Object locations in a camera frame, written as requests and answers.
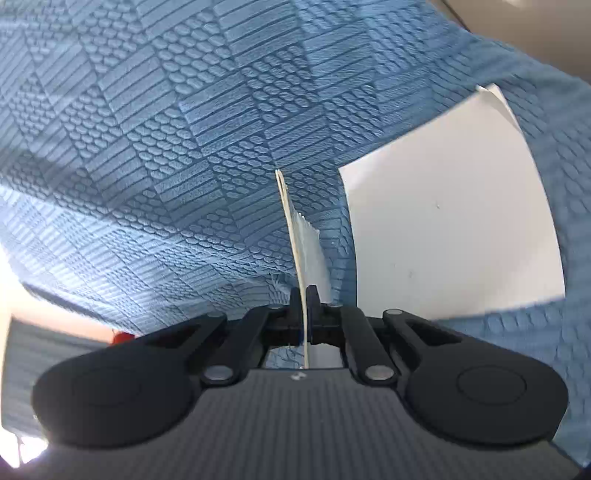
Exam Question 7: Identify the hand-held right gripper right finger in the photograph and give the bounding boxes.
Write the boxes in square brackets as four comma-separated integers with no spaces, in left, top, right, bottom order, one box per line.
[306,285,463,387]

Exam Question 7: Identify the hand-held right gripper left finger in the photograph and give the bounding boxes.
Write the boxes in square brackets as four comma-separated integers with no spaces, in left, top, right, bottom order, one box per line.
[137,286,305,387]

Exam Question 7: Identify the blue quilted sofa cover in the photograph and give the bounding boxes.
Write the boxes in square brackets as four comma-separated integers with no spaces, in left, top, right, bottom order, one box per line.
[0,0,591,462]

